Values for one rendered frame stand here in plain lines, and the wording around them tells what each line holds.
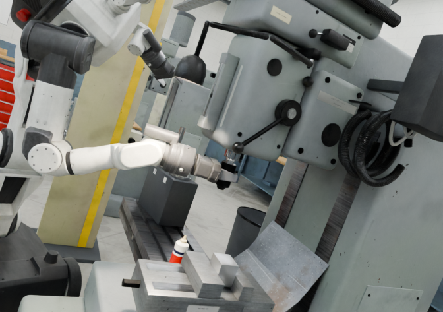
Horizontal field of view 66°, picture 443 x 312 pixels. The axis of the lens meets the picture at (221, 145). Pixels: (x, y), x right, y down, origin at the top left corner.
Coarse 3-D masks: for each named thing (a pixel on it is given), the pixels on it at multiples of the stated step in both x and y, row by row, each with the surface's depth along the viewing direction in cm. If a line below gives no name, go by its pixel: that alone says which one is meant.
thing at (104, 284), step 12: (96, 264) 105; (108, 264) 107; (120, 264) 110; (132, 264) 112; (96, 276) 100; (108, 276) 101; (120, 276) 103; (96, 288) 95; (108, 288) 95; (120, 288) 97; (84, 300) 104; (96, 300) 92; (108, 300) 90; (120, 300) 92; (132, 300) 94
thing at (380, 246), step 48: (432, 144) 100; (288, 192) 129; (336, 192) 110; (384, 192) 97; (432, 192) 106; (336, 240) 105; (384, 240) 102; (432, 240) 112; (336, 288) 101; (384, 288) 107; (432, 288) 120
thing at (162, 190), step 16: (160, 176) 136; (144, 192) 144; (160, 192) 134; (176, 192) 130; (192, 192) 135; (144, 208) 141; (160, 208) 131; (176, 208) 133; (160, 224) 131; (176, 224) 135
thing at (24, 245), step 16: (0, 240) 144; (16, 240) 148; (32, 240) 152; (0, 256) 134; (16, 256) 137; (32, 256) 141; (48, 256) 133; (0, 272) 121; (16, 272) 124; (32, 272) 127; (48, 272) 130; (64, 272) 134; (0, 288) 116; (16, 288) 120; (32, 288) 125; (48, 288) 129; (64, 288) 134; (0, 304) 118; (16, 304) 122
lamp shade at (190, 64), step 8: (184, 56) 78; (192, 56) 77; (184, 64) 77; (192, 64) 76; (200, 64) 77; (176, 72) 78; (184, 72) 76; (192, 72) 76; (200, 72) 77; (192, 80) 77; (200, 80) 78
